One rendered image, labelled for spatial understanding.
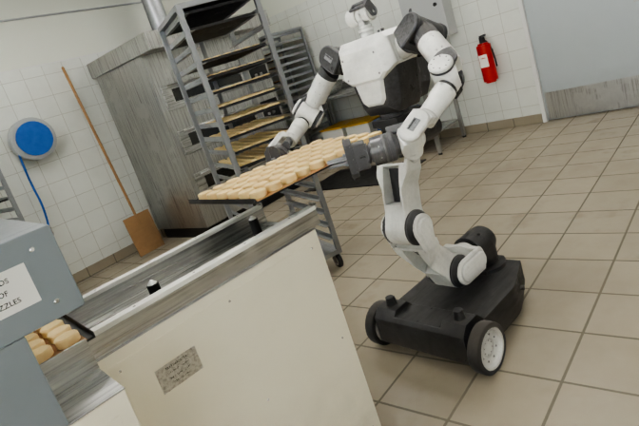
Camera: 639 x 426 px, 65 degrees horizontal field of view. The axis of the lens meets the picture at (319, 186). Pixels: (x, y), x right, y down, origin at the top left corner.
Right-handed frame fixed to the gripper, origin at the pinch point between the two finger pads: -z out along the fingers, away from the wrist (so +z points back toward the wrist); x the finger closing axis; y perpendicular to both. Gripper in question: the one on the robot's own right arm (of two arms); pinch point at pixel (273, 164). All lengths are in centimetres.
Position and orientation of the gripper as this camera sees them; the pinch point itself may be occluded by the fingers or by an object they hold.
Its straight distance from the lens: 188.7
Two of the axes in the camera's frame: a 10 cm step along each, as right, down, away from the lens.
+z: 0.4, -2.5, 9.7
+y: 9.5, -2.8, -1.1
